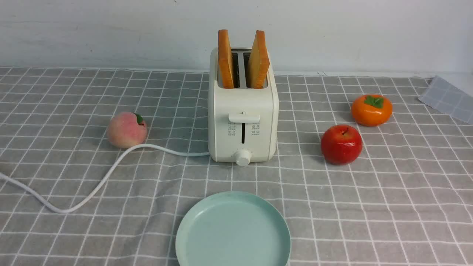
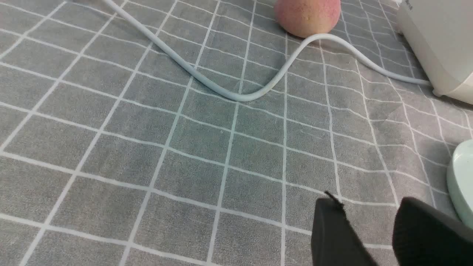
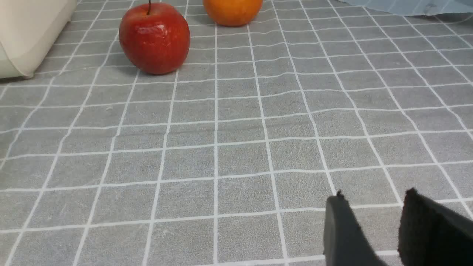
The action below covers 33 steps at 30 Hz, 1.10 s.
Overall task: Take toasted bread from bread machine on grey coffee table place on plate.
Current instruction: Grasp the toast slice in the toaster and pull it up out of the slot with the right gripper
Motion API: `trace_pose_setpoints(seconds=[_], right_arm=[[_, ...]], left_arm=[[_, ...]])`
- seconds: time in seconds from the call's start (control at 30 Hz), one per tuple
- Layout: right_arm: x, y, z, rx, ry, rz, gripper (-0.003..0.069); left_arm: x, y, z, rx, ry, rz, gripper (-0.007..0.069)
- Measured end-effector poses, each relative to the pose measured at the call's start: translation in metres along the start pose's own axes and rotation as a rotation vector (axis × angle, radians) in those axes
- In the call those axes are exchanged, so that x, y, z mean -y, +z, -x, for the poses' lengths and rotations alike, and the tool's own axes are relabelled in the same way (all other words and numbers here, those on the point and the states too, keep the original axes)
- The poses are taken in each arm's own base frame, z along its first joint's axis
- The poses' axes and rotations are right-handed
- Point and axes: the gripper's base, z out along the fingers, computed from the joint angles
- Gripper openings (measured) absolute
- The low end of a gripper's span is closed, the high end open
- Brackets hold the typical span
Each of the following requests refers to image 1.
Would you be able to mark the orange persimmon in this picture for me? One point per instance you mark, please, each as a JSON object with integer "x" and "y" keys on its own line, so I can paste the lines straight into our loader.
{"x": 371, "y": 110}

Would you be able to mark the toast slice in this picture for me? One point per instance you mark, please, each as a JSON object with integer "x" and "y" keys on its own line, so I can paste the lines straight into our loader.
{"x": 258, "y": 63}
{"x": 225, "y": 59}

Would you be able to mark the pink peach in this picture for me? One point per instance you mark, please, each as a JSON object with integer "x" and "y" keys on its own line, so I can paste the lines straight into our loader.
{"x": 127, "y": 129}

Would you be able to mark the grey checked tablecloth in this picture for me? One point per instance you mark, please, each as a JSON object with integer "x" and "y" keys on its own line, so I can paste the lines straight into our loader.
{"x": 406, "y": 200}

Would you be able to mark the light green round plate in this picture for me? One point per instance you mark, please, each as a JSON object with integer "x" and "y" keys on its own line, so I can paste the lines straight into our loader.
{"x": 233, "y": 229}

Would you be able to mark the white two-slot toaster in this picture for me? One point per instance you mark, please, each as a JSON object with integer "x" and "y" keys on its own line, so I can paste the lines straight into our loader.
{"x": 242, "y": 122}

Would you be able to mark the red apple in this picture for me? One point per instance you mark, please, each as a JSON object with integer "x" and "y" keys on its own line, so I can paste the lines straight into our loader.
{"x": 341, "y": 144}

